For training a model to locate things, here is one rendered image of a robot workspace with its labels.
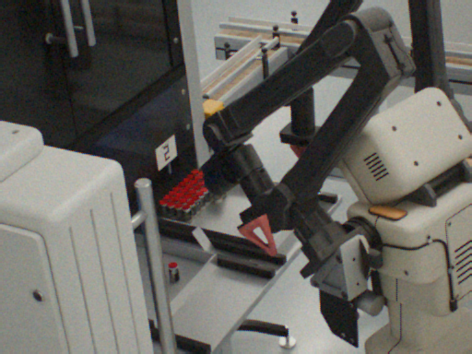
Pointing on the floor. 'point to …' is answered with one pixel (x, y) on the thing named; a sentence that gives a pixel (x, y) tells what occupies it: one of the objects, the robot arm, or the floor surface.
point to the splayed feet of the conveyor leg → (269, 331)
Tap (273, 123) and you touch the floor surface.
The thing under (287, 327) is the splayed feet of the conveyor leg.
